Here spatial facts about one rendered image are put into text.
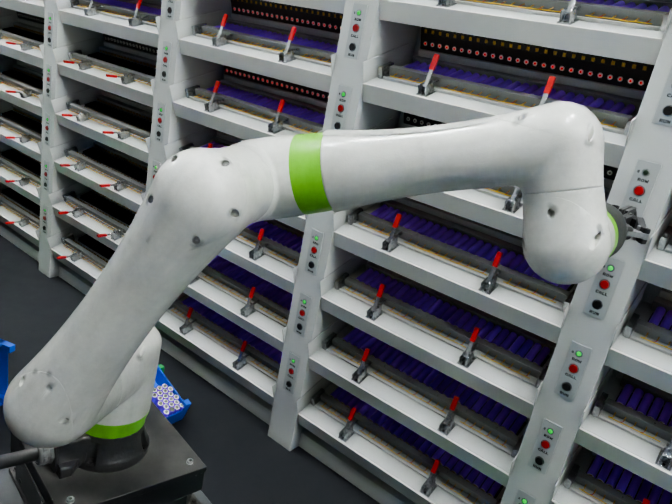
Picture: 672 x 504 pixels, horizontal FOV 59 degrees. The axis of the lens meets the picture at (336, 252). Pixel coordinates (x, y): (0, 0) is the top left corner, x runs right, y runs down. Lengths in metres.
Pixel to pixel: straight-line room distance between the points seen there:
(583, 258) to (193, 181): 0.48
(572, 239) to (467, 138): 0.18
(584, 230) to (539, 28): 0.59
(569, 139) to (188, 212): 0.46
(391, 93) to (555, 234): 0.73
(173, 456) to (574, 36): 1.09
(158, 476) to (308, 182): 0.61
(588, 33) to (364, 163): 0.60
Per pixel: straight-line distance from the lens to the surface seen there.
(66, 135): 2.62
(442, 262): 1.42
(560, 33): 1.27
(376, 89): 1.44
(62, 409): 0.91
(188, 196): 0.69
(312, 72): 1.56
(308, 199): 0.83
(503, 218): 1.30
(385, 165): 0.80
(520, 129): 0.79
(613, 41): 1.24
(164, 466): 1.18
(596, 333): 1.28
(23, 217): 3.02
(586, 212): 0.79
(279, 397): 1.80
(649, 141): 1.21
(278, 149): 0.84
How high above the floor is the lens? 1.15
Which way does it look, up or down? 19 degrees down
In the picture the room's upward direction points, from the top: 11 degrees clockwise
